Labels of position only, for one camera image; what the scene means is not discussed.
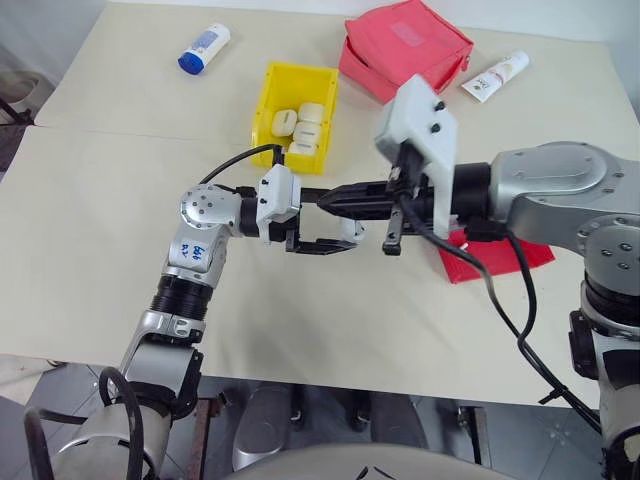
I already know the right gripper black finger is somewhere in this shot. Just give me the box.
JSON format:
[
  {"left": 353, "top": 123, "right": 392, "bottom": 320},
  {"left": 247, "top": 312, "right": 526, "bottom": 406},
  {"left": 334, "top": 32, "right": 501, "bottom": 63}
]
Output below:
[
  {"left": 327, "top": 180, "right": 396, "bottom": 201},
  {"left": 318, "top": 198, "right": 399, "bottom": 220}
]

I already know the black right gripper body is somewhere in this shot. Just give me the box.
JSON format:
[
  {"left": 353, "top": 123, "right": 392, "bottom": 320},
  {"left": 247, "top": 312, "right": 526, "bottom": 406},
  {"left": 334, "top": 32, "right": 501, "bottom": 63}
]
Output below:
[{"left": 382, "top": 149, "right": 440, "bottom": 256}]

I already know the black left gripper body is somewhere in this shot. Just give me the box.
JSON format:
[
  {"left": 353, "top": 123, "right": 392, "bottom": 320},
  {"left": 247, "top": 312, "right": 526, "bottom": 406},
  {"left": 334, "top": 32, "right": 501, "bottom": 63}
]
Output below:
[{"left": 268, "top": 202, "right": 302, "bottom": 254}]

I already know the yellow plastic bin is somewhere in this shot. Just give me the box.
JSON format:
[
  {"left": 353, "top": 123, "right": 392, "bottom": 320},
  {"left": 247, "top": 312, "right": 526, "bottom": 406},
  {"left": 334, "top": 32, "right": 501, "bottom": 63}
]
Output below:
[{"left": 249, "top": 60, "right": 341, "bottom": 176}]

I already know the cream table cover sheet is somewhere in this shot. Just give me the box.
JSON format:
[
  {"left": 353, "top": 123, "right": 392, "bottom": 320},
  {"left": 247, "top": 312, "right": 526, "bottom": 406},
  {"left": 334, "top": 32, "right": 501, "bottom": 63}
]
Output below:
[
  {"left": 34, "top": 0, "right": 640, "bottom": 151},
  {"left": 0, "top": 124, "right": 640, "bottom": 409}
]

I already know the red fabric pouch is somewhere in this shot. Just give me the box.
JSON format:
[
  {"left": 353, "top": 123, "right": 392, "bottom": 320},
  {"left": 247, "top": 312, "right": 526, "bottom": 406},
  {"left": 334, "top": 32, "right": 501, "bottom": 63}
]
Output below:
[{"left": 338, "top": 0, "right": 475, "bottom": 105}]

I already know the white cosmetic tube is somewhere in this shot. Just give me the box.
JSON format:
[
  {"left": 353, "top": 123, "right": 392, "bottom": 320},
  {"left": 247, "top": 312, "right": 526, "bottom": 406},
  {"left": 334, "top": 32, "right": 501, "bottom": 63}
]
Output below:
[{"left": 460, "top": 49, "right": 531, "bottom": 105}]

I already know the white bottle with blue cap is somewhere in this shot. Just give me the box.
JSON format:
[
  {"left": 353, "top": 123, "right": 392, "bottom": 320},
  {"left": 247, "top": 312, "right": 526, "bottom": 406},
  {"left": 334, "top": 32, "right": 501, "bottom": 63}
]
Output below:
[{"left": 177, "top": 22, "right": 232, "bottom": 77}]

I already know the grey stool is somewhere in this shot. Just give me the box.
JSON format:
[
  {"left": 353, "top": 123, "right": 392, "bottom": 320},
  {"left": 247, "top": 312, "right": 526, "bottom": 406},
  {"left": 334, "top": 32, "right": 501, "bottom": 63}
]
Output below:
[{"left": 0, "top": 69, "right": 54, "bottom": 126}]

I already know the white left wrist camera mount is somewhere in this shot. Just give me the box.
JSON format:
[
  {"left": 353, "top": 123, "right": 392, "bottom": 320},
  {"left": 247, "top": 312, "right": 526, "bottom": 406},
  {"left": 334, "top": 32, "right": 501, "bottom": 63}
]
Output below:
[{"left": 254, "top": 164, "right": 304, "bottom": 246}]

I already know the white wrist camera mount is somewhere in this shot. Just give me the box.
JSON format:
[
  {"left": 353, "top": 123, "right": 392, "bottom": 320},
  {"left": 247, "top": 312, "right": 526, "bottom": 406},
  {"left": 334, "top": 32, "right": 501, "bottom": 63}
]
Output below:
[
  {"left": 374, "top": 73, "right": 460, "bottom": 239},
  {"left": 254, "top": 164, "right": 304, "bottom": 246}
]

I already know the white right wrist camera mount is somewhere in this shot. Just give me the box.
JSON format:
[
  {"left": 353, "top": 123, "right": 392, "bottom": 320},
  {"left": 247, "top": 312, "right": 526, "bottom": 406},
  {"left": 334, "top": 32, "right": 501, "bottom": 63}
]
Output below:
[{"left": 374, "top": 73, "right": 460, "bottom": 239}]

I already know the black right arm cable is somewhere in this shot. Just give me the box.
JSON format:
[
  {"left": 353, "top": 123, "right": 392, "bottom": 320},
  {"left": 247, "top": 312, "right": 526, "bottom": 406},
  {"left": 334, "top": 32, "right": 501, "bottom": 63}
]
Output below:
[{"left": 397, "top": 192, "right": 604, "bottom": 434}]

